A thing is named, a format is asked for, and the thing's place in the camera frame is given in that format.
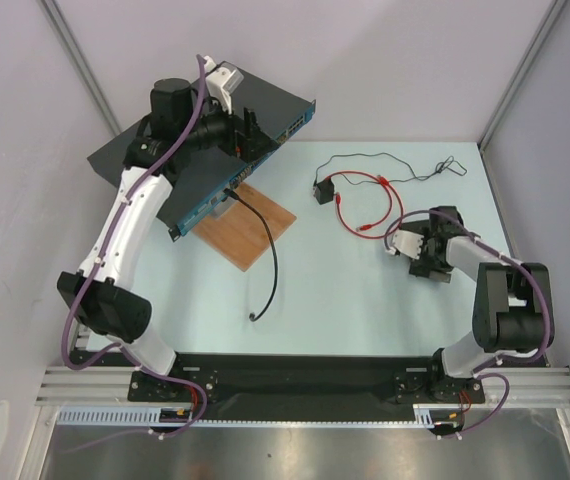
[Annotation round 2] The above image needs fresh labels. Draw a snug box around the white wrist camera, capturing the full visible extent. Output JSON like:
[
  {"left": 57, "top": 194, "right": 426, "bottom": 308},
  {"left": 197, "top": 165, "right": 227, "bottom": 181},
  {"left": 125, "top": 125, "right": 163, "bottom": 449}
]
[
  {"left": 386, "top": 230, "right": 424, "bottom": 260},
  {"left": 204, "top": 56, "right": 244, "bottom": 114}
]

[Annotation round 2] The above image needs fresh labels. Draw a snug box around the thin black power cable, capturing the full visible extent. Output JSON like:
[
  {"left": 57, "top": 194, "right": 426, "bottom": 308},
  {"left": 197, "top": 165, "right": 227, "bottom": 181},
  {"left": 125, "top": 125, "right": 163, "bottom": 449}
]
[{"left": 313, "top": 152, "right": 466, "bottom": 189}]

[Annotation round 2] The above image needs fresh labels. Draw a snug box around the black power adapter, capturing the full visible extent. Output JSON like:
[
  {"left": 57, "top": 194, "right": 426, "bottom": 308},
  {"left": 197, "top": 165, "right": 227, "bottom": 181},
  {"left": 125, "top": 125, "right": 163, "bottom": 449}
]
[{"left": 313, "top": 178, "right": 335, "bottom": 205}]

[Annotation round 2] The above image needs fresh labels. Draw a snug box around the white slotted cable duct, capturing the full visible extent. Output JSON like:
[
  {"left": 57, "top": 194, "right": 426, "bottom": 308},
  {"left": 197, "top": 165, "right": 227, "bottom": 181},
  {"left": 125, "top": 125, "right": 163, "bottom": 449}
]
[{"left": 57, "top": 405, "right": 201, "bottom": 425}]

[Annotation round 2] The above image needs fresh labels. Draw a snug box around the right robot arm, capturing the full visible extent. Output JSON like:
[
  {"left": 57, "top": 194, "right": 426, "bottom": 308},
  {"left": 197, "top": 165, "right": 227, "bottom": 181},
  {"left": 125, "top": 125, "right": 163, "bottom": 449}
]
[{"left": 384, "top": 206, "right": 555, "bottom": 402}]

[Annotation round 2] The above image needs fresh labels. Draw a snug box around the aluminium frame rail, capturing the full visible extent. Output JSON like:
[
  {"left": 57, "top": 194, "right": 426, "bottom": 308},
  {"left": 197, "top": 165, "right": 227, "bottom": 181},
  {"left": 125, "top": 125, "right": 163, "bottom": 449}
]
[{"left": 36, "top": 367, "right": 570, "bottom": 409}]

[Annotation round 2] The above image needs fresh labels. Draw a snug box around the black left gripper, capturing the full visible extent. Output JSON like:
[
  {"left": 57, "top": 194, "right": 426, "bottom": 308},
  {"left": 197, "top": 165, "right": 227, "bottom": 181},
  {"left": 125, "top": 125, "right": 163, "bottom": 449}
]
[{"left": 180, "top": 90, "right": 278, "bottom": 164}]

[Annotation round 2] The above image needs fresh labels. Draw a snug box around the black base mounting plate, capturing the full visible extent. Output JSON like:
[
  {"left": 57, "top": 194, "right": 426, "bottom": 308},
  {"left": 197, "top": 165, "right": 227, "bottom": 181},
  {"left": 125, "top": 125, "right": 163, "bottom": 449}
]
[{"left": 126, "top": 354, "right": 489, "bottom": 424}]

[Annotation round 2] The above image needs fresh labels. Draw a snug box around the large blue rack switch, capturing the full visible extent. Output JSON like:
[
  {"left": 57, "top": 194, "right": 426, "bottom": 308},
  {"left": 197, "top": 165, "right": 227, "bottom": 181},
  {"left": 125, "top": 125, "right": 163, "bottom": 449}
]
[{"left": 88, "top": 68, "right": 316, "bottom": 240}]

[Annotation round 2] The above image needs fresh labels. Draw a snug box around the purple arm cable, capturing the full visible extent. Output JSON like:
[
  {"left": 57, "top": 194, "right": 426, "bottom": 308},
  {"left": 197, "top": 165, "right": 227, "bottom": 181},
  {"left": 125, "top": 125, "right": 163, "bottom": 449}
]
[
  {"left": 59, "top": 54, "right": 211, "bottom": 451},
  {"left": 383, "top": 209, "right": 556, "bottom": 441}
]

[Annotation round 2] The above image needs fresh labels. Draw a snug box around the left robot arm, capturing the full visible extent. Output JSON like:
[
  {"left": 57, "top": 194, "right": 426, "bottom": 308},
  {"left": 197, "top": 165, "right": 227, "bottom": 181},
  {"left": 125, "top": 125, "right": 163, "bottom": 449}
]
[{"left": 57, "top": 74, "right": 314, "bottom": 400}]

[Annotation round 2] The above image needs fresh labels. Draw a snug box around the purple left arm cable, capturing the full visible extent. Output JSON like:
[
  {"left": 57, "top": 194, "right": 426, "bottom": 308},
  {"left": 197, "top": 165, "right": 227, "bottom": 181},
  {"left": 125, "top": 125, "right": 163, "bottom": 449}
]
[{"left": 59, "top": 54, "right": 211, "bottom": 451}]

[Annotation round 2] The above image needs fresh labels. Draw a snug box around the bamboo wooden board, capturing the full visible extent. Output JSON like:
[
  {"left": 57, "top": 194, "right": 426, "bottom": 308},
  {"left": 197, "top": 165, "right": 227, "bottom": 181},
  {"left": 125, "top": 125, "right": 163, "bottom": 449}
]
[{"left": 192, "top": 183, "right": 297, "bottom": 272}]

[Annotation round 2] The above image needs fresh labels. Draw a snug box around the red ethernet cable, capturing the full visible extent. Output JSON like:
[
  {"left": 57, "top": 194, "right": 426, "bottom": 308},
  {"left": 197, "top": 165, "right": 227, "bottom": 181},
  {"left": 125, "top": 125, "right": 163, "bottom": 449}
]
[{"left": 320, "top": 171, "right": 406, "bottom": 239}]

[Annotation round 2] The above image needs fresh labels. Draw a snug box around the thick black cable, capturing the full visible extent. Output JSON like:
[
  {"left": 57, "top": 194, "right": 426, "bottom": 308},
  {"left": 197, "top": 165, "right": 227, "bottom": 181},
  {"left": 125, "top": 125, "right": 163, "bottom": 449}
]
[{"left": 223, "top": 188, "right": 280, "bottom": 322}]

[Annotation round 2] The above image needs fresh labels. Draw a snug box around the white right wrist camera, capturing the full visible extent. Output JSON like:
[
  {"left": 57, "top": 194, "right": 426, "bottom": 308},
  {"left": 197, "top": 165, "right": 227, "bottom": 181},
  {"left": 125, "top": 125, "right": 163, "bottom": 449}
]
[{"left": 386, "top": 230, "right": 424, "bottom": 260}]

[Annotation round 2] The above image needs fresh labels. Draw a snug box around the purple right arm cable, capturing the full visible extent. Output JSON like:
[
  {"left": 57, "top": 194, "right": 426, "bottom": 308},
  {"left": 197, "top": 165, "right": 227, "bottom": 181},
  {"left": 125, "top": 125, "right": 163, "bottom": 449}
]
[{"left": 383, "top": 209, "right": 556, "bottom": 441}]

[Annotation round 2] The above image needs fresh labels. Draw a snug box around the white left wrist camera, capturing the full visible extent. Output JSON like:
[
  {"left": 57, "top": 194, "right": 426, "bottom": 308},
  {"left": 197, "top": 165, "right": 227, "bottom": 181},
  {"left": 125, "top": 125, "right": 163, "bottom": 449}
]
[{"left": 204, "top": 56, "right": 244, "bottom": 114}]

